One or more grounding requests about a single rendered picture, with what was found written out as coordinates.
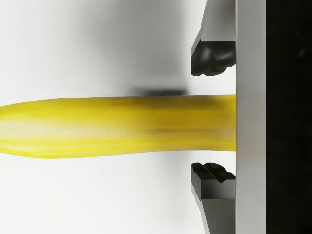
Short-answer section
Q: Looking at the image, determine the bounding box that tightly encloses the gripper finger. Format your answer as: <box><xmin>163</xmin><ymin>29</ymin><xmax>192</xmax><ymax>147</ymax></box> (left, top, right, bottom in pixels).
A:
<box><xmin>190</xmin><ymin>162</ymin><xmax>236</xmax><ymax>234</ymax></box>
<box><xmin>190</xmin><ymin>0</ymin><xmax>236</xmax><ymax>77</ymax></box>

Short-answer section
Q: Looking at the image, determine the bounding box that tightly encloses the banana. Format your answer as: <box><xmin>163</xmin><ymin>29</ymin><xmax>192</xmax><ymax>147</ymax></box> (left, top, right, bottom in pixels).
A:
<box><xmin>0</xmin><ymin>94</ymin><xmax>236</xmax><ymax>160</ymax></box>

